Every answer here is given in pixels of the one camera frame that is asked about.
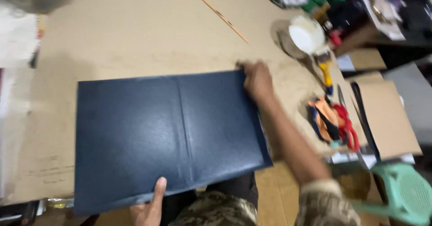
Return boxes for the red handled scissors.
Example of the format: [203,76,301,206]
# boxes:
[332,104,361,152]

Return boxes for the orange and blue cloth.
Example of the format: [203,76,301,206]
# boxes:
[307,96,342,143]

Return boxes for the large brown cardboard sheet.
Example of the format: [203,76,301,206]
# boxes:
[3,0,368,206]

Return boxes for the dark blue strip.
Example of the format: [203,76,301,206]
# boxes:
[350,81,382,162]

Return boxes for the green plastic stool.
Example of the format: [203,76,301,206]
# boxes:
[332,162,432,226]

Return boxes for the stack of white paper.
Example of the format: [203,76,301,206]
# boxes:
[0,0,41,199]

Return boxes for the thin wooden stick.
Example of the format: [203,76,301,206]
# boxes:
[190,0,250,45]

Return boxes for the brown cardboard piece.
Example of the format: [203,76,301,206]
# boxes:
[350,80,423,160]

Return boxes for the dark blue book cover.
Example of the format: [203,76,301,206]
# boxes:
[74,69,273,217]

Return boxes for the person's right hand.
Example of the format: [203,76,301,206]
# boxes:
[236,61,275,102]

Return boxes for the white glue tub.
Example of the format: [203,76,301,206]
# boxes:
[288,15,326,55]

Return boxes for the person's left hand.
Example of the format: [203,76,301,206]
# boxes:
[129,177,167,226]

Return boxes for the person's camouflage clothing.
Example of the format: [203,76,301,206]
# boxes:
[162,173,362,226]

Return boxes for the yellow handled paint brush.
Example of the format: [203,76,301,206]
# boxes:
[313,47,335,96]

